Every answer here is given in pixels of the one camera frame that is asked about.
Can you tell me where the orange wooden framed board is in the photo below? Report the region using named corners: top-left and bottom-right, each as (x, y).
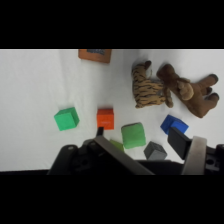
top-left (78, 49), bottom-right (113, 64)

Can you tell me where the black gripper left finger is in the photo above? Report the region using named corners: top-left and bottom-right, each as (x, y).
top-left (93, 126), bottom-right (155, 176)

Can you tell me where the bright green cube block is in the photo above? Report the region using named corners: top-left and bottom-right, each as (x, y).
top-left (53, 106), bottom-right (81, 132)

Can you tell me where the blue block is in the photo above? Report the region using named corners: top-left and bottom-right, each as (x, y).
top-left (160, 114), bottom-right (190, 136)

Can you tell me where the dark grey block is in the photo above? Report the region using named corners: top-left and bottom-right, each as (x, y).
top-left (143, 140), bottom-right (168, 161)

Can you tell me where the brown moose plush toy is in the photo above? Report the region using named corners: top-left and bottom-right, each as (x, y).
top-left (156, 63), bottom-right (220, 119)

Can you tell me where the light green foam block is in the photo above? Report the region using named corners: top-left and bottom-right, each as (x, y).
top-left (120, 122), bottom-right (147, 150)

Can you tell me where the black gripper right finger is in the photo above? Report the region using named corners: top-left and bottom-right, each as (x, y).
top-left (167, 126), bottom-right (208, 176)

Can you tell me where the striped tiger plush toy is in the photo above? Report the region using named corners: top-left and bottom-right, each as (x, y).
top-left (131, 60), bottom-right (174, 109)

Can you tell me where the small olive green block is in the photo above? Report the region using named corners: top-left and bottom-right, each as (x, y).
top-left (109, 139), bottom-right (126, 154)

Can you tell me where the red cube block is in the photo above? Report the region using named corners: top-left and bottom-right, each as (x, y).
top-left (96, 108), bottom-right (115, 131)

